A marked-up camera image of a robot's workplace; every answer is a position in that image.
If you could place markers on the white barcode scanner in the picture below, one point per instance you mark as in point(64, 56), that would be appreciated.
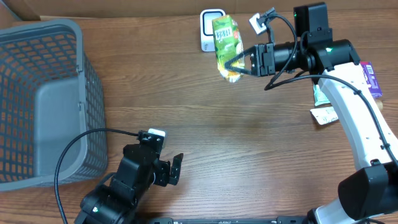
point(206, 28)

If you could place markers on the green yellow snack packet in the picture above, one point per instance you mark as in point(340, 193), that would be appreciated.
point(228, 44)

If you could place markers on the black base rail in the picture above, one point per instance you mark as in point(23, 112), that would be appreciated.
point(278, 220)

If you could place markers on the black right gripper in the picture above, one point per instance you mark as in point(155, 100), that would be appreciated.
point(259, 60)

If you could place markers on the purple Carefree pad packet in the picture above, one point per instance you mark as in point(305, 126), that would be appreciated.
point(371, 79)

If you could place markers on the white tube gold cap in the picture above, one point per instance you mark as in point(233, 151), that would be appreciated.
point(324, 113)

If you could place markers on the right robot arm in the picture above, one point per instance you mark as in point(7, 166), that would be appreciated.
point(336, 66)

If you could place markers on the teal tissue packet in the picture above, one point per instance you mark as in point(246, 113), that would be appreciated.
point(319, 97)

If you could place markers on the grey plastic shopping basket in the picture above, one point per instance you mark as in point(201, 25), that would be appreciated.
point(52, 109)

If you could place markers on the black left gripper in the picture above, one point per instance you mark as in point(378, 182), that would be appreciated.
point(165, 170)

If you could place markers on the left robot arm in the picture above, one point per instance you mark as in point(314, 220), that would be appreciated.
point(116, 196)

